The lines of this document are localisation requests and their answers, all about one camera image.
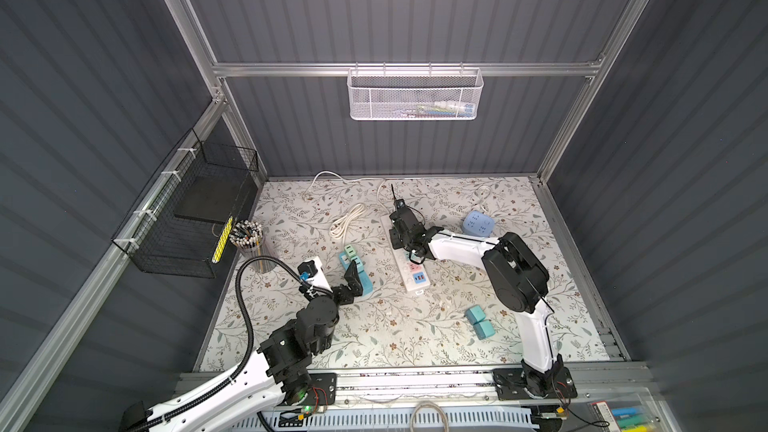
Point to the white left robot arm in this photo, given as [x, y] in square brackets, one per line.
[272, 373]

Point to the white wire mesh basket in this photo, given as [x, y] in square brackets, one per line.
[414, 94]

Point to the clear box of markers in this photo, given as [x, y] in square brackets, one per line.
[614, 417]

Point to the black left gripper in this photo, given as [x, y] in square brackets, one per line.
[347, 297]

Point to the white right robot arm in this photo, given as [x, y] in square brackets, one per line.
[518, 277]

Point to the blue square power socket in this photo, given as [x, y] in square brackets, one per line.
[478, 224]

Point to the teal power strip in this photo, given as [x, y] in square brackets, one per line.
[365, 279]

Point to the pencil cup holder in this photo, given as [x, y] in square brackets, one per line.
[248, 239]

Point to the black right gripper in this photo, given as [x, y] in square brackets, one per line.
[394, 238]

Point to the light green plug adapter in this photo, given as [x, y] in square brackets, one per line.
[349, 253]

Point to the black wire mesh basket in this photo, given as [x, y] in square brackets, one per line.
[175, 231]

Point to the white multicolour power strip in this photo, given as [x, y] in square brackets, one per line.
[414, 277]

